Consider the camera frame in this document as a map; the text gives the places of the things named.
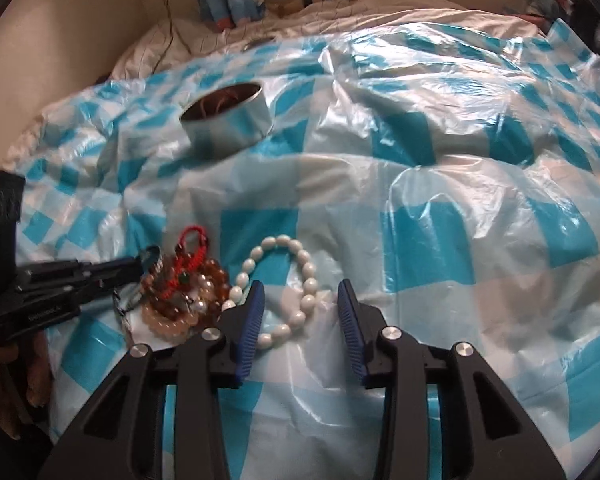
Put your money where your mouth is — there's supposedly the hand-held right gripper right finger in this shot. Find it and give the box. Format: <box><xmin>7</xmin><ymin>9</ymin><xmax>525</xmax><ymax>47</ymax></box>
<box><xmin>337</xmin><ymin>279</ymin><xmax>563</xmax><ymax>480</ymax></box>

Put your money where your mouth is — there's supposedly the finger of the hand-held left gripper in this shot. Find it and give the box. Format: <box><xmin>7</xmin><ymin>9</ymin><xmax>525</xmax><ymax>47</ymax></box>
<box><xmin>17</xmin><ymin>256</ymin><xmax>149</xmax><ymax>287</ymax></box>
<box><xmin>0</xmin><ymin>284</ymin><xmax>106</xmax><ymax>347</ymax></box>

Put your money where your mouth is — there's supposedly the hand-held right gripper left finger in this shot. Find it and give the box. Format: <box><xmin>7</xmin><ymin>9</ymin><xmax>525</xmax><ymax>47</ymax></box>
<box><xmin>37</xmin><ymin>280</ymin><xmax>266</xmax><ymax>480</ymax></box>

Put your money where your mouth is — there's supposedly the white bead bracelet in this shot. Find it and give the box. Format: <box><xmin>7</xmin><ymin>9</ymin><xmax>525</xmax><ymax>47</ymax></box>
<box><xmin>221</xmin><ymin>235</ymin><xmax>318</xmax><ymax>353</ymax></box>

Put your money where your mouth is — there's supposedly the amber bead bracelet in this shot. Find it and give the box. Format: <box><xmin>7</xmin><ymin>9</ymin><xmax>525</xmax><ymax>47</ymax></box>
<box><xmin>200</xmin><ymin>257</ymin><xmax>231</xmax><ymax>318</ymax></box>

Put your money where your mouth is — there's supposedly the pile of mixed bracelets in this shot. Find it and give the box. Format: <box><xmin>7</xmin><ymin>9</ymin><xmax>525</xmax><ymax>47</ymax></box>
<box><xmin>140</xmin><ymin>225</ymin><xmax>231</xmax><ymax>343</ymax></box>

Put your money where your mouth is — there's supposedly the dark patterned bead bracelet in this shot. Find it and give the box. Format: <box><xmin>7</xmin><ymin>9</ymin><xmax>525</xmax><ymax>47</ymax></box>
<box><xmin>112</xmin><ymin>245</ymin><xmax>163</xmax><ymax>318</ymax></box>

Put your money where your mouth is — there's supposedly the red cord bracelet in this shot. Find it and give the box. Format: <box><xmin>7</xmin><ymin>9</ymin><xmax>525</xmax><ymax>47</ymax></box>
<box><xmin>172</xmin><ymin>226</ymin><xmax>212</xmax><ymax>301</ymax></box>

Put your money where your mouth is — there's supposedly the round metal tin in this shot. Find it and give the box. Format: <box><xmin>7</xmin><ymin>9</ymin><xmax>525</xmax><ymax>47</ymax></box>
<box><xmin>179</xmin><ymin>81</ymin><xmax>272</xmax><ymax>153</ymax></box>

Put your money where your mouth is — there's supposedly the brown cord bracelet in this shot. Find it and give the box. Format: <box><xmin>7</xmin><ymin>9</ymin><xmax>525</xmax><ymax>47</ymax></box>
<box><xmin>195</xmin><ymin>87</ymin><xmax>253</xmax><ymax>118</ymax></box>

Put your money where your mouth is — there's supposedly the person's left hand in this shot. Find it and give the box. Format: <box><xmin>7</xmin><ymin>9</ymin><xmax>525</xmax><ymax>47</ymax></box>
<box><xmin>0</xmin><ymin>331</ymin><xmax>53</xmax><ymax>441</ymax></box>

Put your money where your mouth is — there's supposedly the blue white checkered plastic sheet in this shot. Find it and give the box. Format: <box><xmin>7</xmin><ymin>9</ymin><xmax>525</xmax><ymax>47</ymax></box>
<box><xmin>10</xmin><ymin>17</ymin><xmax>600</xmax><ymax>480</ymax></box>

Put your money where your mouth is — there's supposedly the black charger cable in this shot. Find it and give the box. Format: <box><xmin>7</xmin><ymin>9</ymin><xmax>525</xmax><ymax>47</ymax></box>
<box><xmin>150</xmin><ymin>0</ymin><xmax>193</xmax><ymax>76</ymax></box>

